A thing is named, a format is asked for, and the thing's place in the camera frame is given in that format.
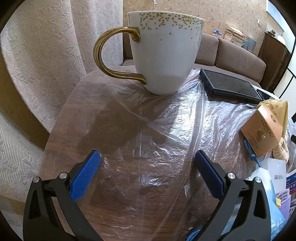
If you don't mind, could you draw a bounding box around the brown cardboard box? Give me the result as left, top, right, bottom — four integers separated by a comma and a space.
240, 102, 284, 158

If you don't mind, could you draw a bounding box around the white mug with gold handle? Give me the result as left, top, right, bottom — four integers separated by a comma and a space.
93, 10, 205, 95

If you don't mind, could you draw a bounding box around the grey-blue folder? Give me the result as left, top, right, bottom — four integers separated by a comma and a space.
244, 37, 257, 54

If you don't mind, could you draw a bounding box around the white packaging card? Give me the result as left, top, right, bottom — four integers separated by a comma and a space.
267, 158, 287, 188

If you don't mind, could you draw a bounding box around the stack of books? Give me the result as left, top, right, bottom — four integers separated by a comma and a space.
223, 24, 248, 48

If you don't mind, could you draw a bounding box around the cream patterned curtain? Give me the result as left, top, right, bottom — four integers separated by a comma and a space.
0, 0, 124, 209

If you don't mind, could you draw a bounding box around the beige crumpled wrapper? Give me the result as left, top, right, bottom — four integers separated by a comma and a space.
272, 137, 290, 165

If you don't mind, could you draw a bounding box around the dark wooden cabinet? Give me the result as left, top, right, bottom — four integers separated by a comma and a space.
258, 31, 292, 93

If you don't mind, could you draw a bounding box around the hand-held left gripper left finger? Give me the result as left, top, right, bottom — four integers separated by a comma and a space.
23, 149, 102, 241

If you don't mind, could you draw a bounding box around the small blue printed carton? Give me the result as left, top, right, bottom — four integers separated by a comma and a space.
285, 169, 296, 207

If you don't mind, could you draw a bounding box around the clear plastic table sheet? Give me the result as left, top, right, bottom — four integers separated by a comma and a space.
44, 67, 296, 241

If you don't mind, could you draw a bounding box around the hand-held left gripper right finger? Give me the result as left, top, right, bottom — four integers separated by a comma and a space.
194, 149, 272, 241

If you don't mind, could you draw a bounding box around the brown sofa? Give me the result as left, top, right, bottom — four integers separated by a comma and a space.
122, 31, 266, 81

